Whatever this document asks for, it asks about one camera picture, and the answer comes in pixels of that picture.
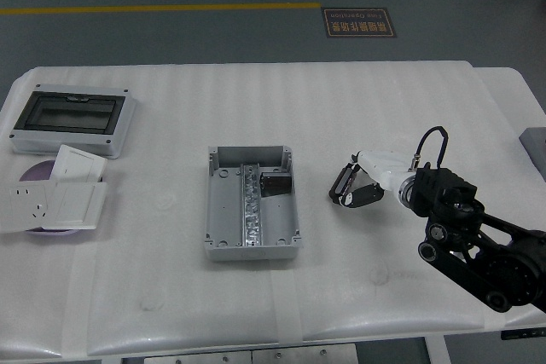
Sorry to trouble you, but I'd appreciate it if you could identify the white foam mat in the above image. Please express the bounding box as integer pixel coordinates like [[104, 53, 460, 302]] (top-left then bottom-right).
[[0, 60, 546, 359]]

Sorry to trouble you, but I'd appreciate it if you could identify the brown floor sign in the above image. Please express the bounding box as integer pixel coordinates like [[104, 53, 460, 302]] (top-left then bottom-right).
[[321, 7, 398, 40]]

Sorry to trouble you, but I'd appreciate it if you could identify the open grey plastic box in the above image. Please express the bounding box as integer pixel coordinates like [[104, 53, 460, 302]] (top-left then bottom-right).
[[203, 145, 305, 263]]

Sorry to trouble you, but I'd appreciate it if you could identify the silver metal mounting rail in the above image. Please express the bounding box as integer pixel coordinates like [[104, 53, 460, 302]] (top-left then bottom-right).
[[238, 162, 266, 250]]

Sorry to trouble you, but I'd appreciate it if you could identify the grey flat metal block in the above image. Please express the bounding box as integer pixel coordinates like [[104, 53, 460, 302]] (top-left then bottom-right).
[[518, 126, 546, 165]]

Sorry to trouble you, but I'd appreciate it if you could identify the white table leg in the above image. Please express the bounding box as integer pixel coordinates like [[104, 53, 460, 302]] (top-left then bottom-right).
[[421, 335, 454, 364]]

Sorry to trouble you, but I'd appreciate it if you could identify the grey metal table crossbar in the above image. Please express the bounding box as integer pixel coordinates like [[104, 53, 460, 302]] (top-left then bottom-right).
[[120, 344, 360, 364]]

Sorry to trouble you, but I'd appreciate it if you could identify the grey box with dark window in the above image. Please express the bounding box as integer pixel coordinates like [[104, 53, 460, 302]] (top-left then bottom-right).
[[8, 84, 138, 161]]

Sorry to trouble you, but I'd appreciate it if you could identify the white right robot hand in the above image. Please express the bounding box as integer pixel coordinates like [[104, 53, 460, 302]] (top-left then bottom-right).
[[328, 149, 414, 210]]

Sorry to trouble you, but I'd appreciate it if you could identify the black table control panel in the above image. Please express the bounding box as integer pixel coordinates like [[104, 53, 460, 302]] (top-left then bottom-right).
[[500, 329, 541, 341]]

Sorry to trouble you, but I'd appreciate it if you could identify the white wall socket panel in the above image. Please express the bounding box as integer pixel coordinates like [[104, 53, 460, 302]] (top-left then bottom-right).
[[0, 180, 59, 235]]

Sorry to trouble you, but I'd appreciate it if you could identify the purple round plate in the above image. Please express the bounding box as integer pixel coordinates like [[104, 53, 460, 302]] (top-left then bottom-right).
[[19, 159, 106, 238]]

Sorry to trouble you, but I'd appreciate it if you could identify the white wall switch panel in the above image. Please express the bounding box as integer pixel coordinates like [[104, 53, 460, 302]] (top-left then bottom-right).
[[42, 181, 108, 231], [51, 144, 107, 182]]

